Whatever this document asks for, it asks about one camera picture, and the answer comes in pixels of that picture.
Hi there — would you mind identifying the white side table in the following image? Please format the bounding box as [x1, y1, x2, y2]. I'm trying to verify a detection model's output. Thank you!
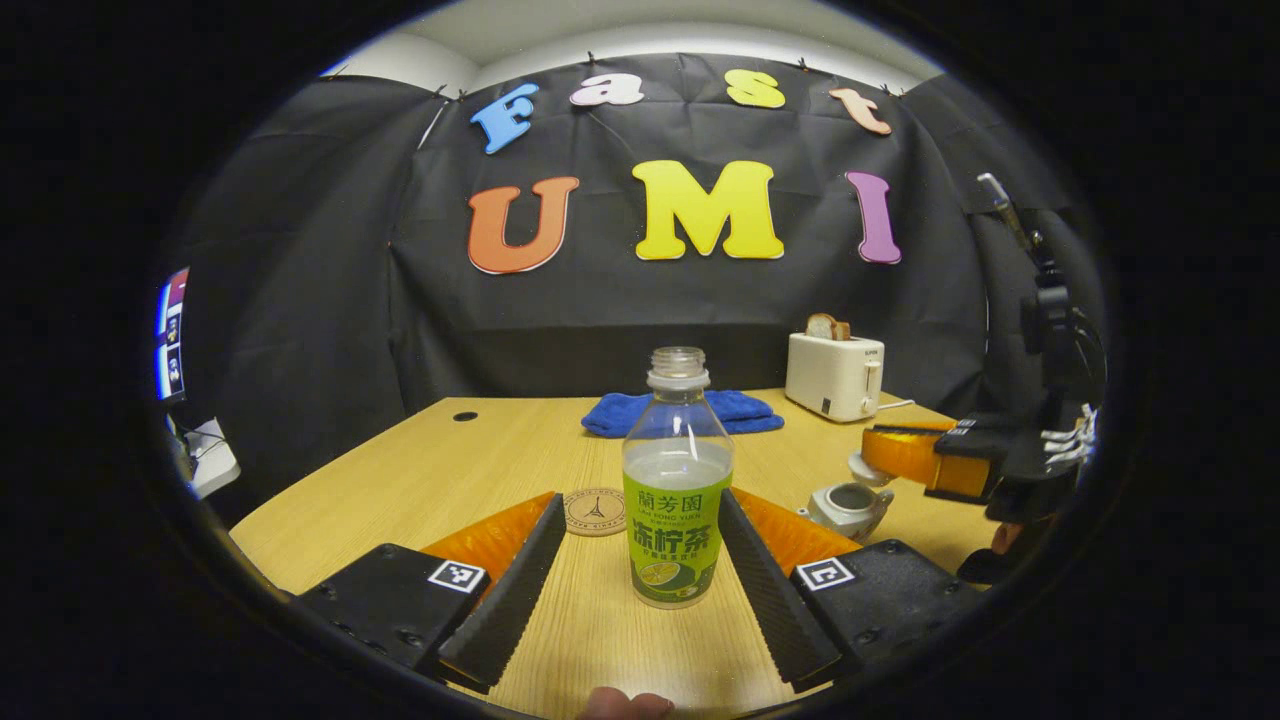
[180, 418, 241, 498]

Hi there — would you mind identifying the white teacup lid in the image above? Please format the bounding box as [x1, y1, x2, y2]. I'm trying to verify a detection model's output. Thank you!
[848, 450, 897, 489]

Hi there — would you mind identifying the computer monitor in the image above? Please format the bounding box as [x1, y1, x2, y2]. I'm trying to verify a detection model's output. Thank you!
[155, 268, 191, 401]

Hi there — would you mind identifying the blue towel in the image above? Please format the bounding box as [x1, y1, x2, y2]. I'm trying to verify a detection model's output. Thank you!
[582, 390, 786, 438]

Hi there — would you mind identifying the white toaster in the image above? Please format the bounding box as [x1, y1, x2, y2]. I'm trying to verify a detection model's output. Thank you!
[785, 333, 887, 423]

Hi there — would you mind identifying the green label water bottle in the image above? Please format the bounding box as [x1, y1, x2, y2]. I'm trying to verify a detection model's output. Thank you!
[622, 347, 735, 609]

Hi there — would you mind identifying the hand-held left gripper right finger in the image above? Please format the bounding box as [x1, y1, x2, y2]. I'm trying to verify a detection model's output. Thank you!
[717, 488, 986, 693]

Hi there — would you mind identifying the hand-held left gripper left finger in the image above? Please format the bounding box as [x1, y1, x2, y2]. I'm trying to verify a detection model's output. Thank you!
[297, 492, 568, 696]

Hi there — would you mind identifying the round beige coaster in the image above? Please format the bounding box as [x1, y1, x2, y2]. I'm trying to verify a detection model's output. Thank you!
[563, 487, 628, 538]

